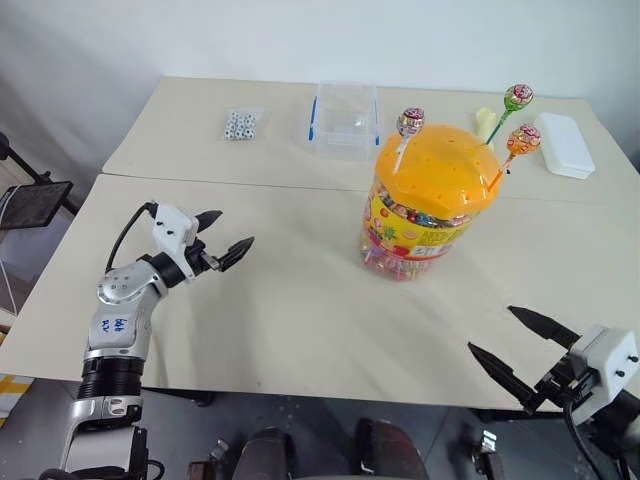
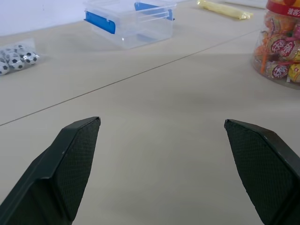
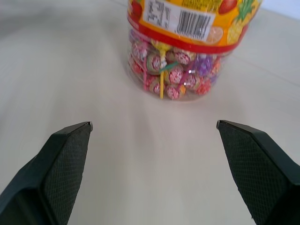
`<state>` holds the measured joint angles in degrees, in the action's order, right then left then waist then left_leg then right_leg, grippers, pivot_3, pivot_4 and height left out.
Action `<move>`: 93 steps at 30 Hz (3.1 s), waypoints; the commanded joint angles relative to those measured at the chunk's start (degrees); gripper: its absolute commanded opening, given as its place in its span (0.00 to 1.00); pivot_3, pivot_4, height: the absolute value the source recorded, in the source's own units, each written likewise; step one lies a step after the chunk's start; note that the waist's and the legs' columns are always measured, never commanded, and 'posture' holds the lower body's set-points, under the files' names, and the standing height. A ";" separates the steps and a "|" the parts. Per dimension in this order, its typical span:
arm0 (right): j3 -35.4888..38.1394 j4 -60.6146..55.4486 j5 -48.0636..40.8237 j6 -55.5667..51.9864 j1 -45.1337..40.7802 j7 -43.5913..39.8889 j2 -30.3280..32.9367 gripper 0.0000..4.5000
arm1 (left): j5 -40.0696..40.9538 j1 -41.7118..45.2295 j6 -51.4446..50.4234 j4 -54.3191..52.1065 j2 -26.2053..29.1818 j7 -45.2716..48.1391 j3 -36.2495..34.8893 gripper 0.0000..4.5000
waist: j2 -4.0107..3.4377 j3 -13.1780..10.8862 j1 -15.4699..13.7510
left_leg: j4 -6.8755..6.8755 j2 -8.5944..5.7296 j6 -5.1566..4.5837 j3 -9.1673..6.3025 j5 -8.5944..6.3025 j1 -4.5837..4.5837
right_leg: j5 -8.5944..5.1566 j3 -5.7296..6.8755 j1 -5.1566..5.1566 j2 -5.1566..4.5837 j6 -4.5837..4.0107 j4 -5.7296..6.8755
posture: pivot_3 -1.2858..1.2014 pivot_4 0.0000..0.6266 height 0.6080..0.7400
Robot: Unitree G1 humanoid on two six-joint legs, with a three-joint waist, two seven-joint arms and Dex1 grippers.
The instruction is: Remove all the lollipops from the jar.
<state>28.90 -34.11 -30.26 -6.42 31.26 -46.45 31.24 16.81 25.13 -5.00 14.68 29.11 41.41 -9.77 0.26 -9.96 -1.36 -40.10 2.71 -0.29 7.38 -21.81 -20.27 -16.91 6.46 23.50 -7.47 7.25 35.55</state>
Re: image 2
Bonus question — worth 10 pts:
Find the clear jar of candies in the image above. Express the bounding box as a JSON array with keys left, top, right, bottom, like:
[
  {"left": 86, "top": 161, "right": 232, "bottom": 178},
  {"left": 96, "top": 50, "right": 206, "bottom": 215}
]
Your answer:
[{"left": 250, "top": 0, "right": 300, "bottom": 90}]

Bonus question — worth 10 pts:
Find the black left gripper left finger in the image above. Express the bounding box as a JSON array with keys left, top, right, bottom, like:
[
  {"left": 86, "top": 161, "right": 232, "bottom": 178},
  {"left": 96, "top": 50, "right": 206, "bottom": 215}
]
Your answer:
[{"left": 0, "top": 116, "right": 101, "bottom": 225}]

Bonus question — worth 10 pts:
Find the yellow wrapped snack packet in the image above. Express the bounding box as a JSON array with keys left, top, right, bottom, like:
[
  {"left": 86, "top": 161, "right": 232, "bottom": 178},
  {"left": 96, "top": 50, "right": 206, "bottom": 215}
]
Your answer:
[{"left": 196, "top": 0, "right": 254, "bottom": 21}]

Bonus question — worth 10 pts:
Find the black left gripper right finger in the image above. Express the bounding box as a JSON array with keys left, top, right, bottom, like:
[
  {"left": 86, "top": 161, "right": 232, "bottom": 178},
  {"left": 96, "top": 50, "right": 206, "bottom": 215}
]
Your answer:
[{"left": 224, "top": 119, "right": 300, "bottom": 225}]

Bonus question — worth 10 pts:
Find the clear box with blue latches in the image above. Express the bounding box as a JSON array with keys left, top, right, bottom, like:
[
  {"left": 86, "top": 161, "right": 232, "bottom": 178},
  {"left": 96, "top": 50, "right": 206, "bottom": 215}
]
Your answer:
[{"left": 82, "top": 0, "right": 178, "bottom": 50}]

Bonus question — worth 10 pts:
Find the bag of football chocolates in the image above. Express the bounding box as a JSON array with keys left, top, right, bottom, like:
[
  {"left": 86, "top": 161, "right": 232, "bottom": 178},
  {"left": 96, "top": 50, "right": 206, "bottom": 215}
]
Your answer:
[{"left": 0, "top": 37, "right": 41, "bottom": 76}]

